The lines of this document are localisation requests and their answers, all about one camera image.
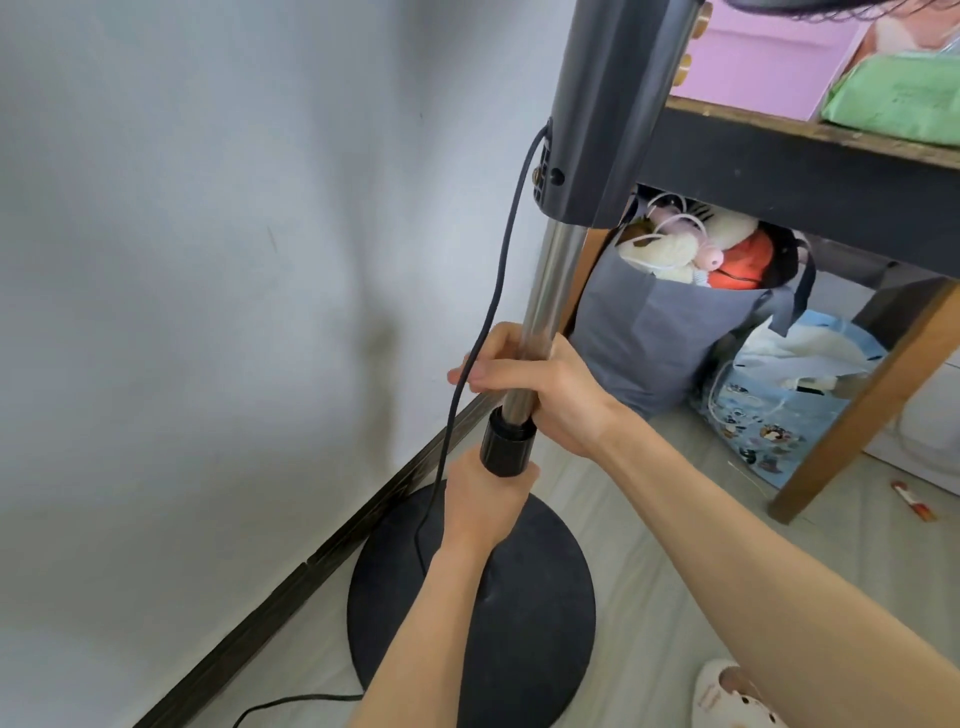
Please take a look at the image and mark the grey fabric bag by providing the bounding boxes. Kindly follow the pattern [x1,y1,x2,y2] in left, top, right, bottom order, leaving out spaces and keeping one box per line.
[570,223,819,418]

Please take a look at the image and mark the blue printed plastic bag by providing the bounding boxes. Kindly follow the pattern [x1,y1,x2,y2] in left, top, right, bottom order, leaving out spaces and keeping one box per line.
[701,307,891,490]

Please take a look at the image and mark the black pedestal fan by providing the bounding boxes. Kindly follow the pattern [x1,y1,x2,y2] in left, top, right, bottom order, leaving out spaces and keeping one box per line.
[346,0,905,728]

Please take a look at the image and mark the dark wooden table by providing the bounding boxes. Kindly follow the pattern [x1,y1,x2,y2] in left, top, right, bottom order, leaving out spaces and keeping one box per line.
[558,93,960,526]

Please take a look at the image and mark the white plastic container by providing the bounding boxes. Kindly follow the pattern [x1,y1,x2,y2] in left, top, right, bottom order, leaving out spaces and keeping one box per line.
[862,352,960,498]

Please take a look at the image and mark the pale pink packet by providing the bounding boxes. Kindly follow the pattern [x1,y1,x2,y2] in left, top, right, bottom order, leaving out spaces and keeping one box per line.
[853,9,960,63]

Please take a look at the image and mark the person's left hand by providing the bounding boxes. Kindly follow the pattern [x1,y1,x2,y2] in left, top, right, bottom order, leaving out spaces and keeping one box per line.
[438,450,541,555]

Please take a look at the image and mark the black fan power cable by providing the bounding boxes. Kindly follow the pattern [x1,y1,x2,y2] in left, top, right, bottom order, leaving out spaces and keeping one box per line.
[232,123,555,728]

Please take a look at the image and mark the person's right hand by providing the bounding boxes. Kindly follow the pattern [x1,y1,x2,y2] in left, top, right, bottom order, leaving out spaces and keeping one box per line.
[447,322,628,460]

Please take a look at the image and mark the red and yellow tube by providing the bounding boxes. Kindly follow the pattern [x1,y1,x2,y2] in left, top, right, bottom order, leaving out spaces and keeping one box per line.
[891,480,939,523]

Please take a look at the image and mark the white paper bag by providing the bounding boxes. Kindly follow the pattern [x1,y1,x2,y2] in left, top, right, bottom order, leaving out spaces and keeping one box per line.
[738,318,873,393]

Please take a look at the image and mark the cream plush toy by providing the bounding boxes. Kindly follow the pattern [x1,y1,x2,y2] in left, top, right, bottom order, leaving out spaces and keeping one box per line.
[618,211,759,286]

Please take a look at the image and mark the dark wooden baseboard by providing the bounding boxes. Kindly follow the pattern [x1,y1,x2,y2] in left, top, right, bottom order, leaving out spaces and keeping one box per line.
[131,390,502,728]

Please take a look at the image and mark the person's right forearm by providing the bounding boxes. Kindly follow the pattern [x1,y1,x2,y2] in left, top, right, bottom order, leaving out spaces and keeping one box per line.
[592,408,960,728]

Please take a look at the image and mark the person's left forearm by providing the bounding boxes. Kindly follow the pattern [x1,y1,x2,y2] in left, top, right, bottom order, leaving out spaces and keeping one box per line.
[346,540,526,728]

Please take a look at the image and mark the white slipper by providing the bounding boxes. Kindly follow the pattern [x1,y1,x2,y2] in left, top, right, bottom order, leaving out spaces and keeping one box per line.
[693,659,789,728]

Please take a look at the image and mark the orange plush toy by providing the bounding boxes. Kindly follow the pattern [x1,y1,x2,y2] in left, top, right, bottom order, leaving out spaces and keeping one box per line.
[708,228,778,291]

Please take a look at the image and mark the green wipes packet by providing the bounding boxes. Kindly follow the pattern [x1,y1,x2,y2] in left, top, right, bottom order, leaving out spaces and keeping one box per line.
[819,51,960,148]

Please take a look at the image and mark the pink box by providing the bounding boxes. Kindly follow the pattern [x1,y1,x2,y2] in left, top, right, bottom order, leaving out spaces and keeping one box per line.
[671,2,875,123]

